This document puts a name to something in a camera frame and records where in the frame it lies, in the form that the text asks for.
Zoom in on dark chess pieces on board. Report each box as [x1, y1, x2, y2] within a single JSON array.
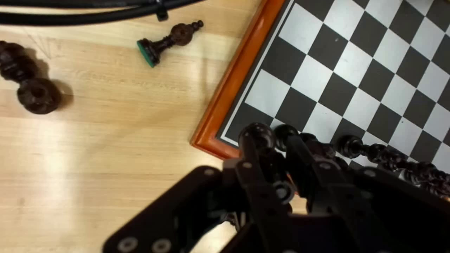
[[336, 134, 450, 200]]

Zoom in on wooden framed chessboard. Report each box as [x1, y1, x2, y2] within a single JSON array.
[[191, 0, 450, 171]]

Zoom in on dark brown chess piece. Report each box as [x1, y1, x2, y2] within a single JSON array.
[[0, 40, 61, 113], [136, 19, 203, 67]]

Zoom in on dark brown standing chess piece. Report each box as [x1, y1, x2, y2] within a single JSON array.
[[0, 40, 61, 113]]

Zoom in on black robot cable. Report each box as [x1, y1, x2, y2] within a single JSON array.
[[0, 0, 202, 27]]

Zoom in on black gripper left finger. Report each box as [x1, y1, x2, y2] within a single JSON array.
[[237, 123, 299, 253]]

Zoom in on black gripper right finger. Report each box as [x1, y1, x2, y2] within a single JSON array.
[[275, 124, 399, 253]]

